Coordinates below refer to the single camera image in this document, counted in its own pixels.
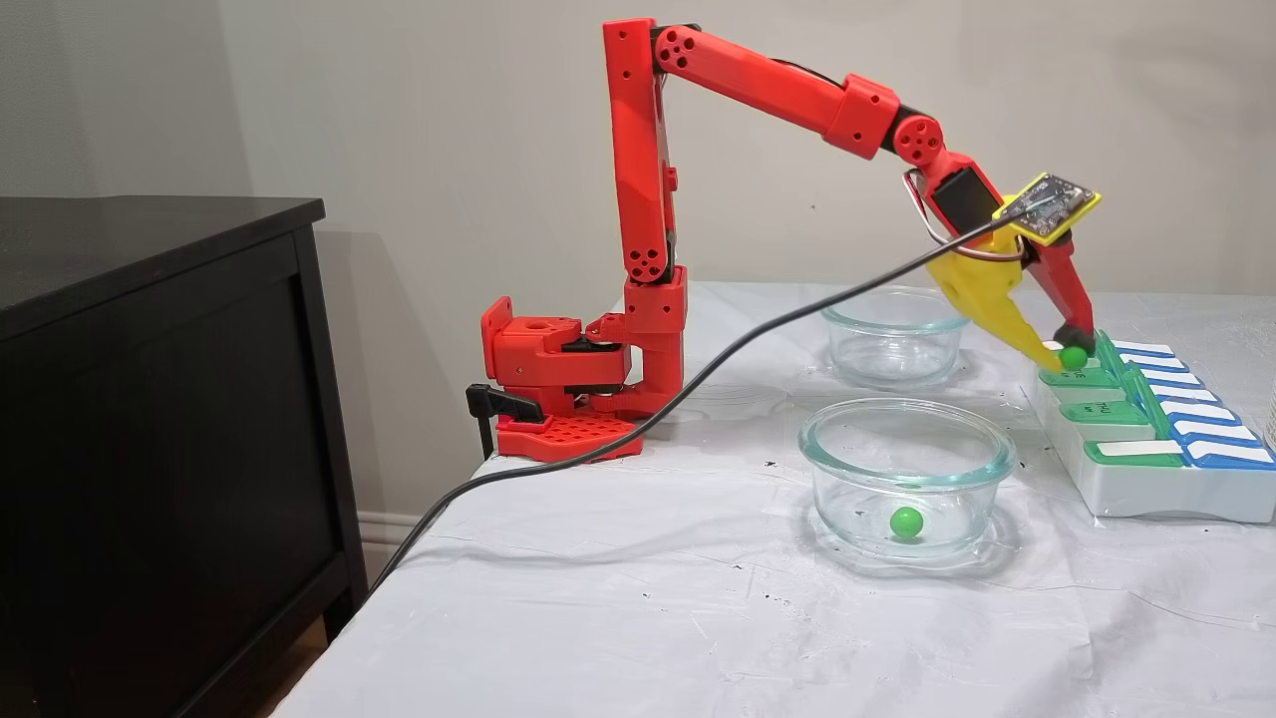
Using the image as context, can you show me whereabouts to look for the camera board on yellow mount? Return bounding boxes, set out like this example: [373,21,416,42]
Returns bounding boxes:
[992,172,1103,245]

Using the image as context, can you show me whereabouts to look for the weekly pill organizer box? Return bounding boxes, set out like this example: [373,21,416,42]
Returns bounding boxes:
[1027,329,1276,525]

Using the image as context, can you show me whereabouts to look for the black cabinet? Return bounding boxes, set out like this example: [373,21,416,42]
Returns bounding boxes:
[0,195,370,718]

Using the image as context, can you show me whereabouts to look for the white baseboard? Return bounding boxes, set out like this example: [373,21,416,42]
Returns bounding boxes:
[357,511,432,577]

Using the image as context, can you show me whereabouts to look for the black camera cable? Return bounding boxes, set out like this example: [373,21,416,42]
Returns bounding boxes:
[369,199,1058,597]

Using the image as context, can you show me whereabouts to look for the white table cloth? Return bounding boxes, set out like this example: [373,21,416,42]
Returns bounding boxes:
[271,281,1276,718]

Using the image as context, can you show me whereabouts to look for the glass bowl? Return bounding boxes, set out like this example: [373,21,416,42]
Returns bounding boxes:
[797,399,1020,559]
[821,286,973,390]

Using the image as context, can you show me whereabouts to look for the black table clamp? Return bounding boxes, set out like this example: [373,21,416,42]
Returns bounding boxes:
[466,383,546,462]

